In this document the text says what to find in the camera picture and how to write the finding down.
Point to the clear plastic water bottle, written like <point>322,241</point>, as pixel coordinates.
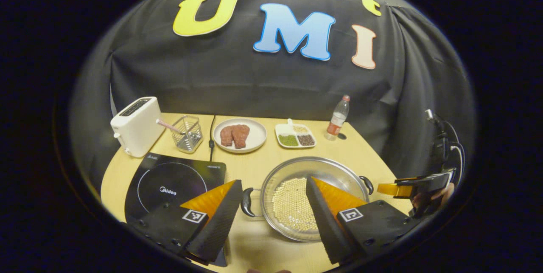
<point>338,120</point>

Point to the pink striped straw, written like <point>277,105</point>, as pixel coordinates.
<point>167,125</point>

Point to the pile of pale yellow beans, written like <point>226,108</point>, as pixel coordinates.
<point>300,129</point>

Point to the pile of dark red beans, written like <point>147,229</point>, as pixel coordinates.
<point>306,140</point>

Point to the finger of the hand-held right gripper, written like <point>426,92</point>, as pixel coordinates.
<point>405,179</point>
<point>392,189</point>

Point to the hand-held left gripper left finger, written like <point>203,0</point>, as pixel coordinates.
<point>222,226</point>

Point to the white round plate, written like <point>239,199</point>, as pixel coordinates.
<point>257,137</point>

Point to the white toaster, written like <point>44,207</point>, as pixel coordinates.
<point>135,130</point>

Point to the pile of green beans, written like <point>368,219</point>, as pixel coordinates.
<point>288,140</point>

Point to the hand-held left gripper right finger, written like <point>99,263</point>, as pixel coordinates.
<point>324,222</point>

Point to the pile of soybeans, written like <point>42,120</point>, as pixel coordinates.
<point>290,205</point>

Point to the white divided dish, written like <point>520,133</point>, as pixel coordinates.
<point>283,128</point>

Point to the black induction cooktop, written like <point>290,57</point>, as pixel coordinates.
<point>169,179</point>

